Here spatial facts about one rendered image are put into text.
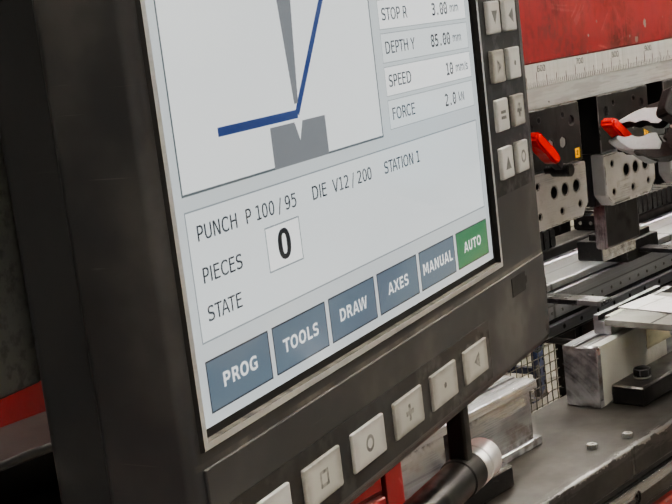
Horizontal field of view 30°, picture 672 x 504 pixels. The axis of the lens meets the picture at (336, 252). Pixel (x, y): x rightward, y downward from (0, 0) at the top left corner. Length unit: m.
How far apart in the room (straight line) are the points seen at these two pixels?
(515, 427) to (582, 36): 0.56
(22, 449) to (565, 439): 1.03
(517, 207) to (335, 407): 0.29
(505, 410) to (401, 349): 1.04
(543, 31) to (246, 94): 1.22
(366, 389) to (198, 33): 0.22
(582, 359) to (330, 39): 1.33
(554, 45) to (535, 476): 0.59
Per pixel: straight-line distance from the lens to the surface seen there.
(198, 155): 0.54
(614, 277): 2.47
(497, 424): 1.72
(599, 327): 1.98
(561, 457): 1.75
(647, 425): 1.86
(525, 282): 0.88
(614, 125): 1.84
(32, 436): 0.98
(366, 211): 0.67
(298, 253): 0.60
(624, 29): 1.95
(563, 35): 1.81
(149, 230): 0.51
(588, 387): 1.94
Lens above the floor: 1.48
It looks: 10 degrees down
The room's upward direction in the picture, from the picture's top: 7 degrees counter-clockwise
